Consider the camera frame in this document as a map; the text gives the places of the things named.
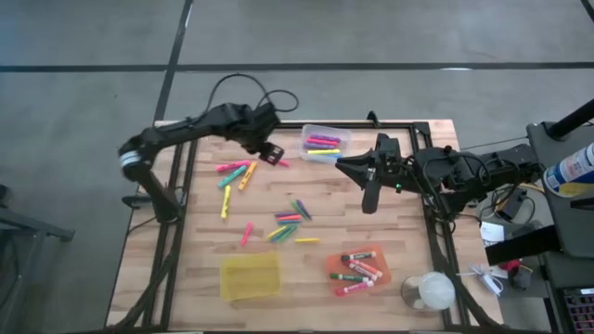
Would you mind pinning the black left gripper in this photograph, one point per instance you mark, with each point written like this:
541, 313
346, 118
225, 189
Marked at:
250, 125

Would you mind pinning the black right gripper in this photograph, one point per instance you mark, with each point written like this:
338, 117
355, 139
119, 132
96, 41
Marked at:
394, 169

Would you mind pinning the yellow highlighter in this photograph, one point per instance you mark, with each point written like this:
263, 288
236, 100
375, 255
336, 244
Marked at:
323, 151
225, 201

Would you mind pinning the pink highlighter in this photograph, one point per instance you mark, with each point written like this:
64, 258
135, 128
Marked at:
232, 166
284, 163
321, 142

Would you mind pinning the purple highlighter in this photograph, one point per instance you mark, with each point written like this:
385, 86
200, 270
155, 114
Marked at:
326, 137
318, 146

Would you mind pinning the orange highlighter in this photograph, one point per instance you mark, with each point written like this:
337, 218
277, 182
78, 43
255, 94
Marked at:
248, 175

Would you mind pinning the teal highlighter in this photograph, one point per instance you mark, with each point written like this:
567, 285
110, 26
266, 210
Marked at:
232, 176

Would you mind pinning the black dry-erase marker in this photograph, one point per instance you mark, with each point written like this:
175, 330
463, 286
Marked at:
358, 256

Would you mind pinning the green slim pen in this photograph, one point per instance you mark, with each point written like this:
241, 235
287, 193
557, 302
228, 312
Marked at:
299, 209
288, 233

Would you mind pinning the green dry-erase marker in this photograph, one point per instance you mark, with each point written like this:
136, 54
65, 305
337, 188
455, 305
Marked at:
348, 277

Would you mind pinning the pink dry-erase marker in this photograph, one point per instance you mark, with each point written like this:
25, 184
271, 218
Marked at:
355, 287

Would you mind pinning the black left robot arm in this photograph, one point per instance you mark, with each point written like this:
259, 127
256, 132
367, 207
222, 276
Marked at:
176, 132

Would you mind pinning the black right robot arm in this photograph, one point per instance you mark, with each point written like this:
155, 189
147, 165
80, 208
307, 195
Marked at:
487, 169

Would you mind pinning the clear plastic container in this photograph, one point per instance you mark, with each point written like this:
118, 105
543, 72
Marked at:
347, 144

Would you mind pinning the dark blue slim pen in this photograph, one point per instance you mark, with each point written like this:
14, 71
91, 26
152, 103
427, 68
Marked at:
305, 209

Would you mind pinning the orange slim pen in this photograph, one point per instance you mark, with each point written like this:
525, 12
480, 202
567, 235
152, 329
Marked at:
291, 217

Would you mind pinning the purple slim pen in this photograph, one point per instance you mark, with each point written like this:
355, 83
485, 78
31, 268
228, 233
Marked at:
285, 214

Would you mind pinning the yellow slim pen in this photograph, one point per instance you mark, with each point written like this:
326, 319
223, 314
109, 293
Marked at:
276, 232
307, 240

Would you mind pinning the orange plastic container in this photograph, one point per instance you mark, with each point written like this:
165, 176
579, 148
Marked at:
331, 262

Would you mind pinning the pink slim pen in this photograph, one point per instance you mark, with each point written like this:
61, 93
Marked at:
247, 234

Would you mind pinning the glass jar with white lid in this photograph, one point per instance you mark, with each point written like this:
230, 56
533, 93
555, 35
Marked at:
436, 290

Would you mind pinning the white paper tag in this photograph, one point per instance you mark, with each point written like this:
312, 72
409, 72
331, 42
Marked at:
492, 233

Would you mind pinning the yellow plastic container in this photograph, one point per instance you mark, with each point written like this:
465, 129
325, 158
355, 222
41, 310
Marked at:
250, 277

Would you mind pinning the black power box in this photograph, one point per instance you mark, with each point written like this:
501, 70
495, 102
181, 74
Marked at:
510, 205

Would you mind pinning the black stand pole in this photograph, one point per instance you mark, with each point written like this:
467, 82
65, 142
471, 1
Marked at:
573, 121
520, 247

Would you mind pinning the red small object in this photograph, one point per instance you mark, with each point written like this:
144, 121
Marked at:
510, 265

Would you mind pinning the white blue wipes canister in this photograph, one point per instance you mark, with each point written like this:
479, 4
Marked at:
573, 168

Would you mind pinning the dark grey cart shelf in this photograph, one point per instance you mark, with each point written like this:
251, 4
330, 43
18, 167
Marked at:
575, 222

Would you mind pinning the black backlit keyboard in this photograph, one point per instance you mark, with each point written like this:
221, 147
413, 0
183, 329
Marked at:
580, 308

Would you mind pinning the black metal table frame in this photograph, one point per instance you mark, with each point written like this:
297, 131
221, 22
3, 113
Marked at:
408, 125

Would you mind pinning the black clamp mount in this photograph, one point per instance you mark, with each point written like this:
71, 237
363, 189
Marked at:
137, 201

